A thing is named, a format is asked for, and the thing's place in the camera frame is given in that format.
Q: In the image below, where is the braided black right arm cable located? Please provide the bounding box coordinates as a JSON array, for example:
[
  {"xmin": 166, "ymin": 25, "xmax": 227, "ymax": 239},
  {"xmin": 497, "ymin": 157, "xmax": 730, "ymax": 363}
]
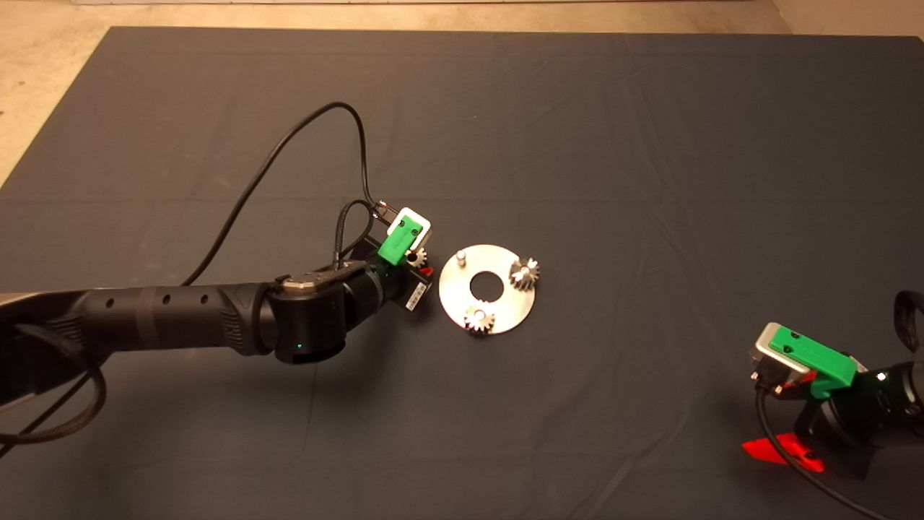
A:
[{"xmin": 895, "ymin": 291, "xmax": 924, "ymax": 355}]

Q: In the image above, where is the dark grey table cloth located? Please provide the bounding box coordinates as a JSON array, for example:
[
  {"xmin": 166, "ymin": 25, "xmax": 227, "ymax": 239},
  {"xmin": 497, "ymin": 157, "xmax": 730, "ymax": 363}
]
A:
[{"xmin": 0, "ymin": 26, "xmax": 924, "ymax": 520}]

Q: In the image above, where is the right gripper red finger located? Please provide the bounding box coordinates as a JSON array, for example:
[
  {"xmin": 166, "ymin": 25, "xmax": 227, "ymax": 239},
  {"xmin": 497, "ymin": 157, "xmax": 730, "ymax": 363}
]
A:
[
  {"xmin": 783, "ymin": 372, "xmax": 820, "ymax": 398},
  {"xmin": 744, "ymin": 433, "xmax": 825, "ymax": 474}
]

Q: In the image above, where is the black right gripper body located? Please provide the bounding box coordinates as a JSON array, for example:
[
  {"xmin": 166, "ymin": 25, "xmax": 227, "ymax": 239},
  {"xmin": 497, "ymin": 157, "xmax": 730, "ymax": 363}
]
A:
[{"xmin": 794, "ymin": 397, "xmax": 892, "ymax": 479}]

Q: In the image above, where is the braided black left arm cable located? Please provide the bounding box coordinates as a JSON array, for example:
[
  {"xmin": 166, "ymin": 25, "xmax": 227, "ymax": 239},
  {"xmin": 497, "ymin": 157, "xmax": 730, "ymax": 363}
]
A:
[{"xmin": 334, "ymin": 200, "xmax": 380, "ymax": 272}]

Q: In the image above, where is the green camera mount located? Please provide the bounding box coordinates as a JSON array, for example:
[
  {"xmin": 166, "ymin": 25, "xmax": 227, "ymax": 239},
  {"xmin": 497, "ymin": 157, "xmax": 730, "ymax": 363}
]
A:
[
  {"xmin": 769, "ymin": 325, "xmax": 860, "ymax": 399},
  {"xmin": 378, "ymin": 217, "xmax": 425, "ymax": 264}
]

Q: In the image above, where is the braided black left shoulder cable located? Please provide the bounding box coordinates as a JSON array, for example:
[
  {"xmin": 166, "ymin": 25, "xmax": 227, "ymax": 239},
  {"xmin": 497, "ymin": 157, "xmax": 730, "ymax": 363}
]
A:
[{"xmin": 0, "ymin": 325, "xmax": 108, "ymax": 459}]

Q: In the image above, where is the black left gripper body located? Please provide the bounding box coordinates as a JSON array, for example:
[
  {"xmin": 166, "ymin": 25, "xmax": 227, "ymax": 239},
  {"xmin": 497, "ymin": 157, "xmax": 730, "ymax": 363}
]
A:
[{"xmin": 361, "ymin": 235, "xmax": 434, "ymax": 313}]

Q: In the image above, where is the smooth black right camera cable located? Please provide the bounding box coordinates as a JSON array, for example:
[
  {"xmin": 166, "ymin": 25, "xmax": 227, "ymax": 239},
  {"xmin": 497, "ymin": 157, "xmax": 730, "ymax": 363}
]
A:
[{"xmin": 756, "ymin": 386, "xmax": 896, "ymax": 520}]

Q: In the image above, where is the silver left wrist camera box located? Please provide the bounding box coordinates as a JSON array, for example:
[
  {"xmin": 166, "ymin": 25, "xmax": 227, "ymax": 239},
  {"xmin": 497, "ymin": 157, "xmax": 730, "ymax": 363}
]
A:
[{"xmin": 386, "ymin": 207, "xmax": 432, "ymax": 250}]

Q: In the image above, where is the green right camera mount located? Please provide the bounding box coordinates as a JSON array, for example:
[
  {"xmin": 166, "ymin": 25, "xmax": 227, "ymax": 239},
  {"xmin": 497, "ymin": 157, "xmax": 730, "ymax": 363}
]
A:
[{"xmin": 769, "ymin": 325, "xmax": 860, "ymax": 399}]

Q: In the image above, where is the braided black arm cable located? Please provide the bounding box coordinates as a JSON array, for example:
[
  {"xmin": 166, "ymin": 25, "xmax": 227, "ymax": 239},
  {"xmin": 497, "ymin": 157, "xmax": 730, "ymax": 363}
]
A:
[
  {"xmin": 895, "ymin": 291, "xmax": 924, "ymax": 355},
  {"xmin": 334, "ymin": 200, "xmax": 380, "ymax": 272}
]

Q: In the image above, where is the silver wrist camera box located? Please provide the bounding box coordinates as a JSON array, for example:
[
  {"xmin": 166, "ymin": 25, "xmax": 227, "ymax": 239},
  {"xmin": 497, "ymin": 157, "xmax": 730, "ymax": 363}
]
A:
[
  {"xmin": 386, "ymin": 207, "xmax": 432, "ymax": 250},
  {"xmin": 751, "ymin": 323, "xmax": 813, "ymax": 394}
]

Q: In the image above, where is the round metal carrier plate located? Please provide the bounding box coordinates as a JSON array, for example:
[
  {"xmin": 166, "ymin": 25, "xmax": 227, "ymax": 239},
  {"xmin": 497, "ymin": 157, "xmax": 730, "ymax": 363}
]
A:
[{"xmin": 438, "ymin": 245, "xmax": 536, "ymax": 336}]

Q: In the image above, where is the green left camera mount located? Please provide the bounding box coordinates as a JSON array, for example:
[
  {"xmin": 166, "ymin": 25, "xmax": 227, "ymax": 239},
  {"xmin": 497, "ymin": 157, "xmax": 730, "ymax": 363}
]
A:
[{"xmin": 378, "ymin": 217, "xmax": 425, "ymax": 264}]

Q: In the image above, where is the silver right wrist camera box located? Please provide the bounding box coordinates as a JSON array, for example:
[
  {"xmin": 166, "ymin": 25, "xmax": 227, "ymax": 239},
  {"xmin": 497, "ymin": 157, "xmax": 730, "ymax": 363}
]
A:
[{"xmin": 751, "ymin": 323, "xmax": 813, "ymax": 394}]

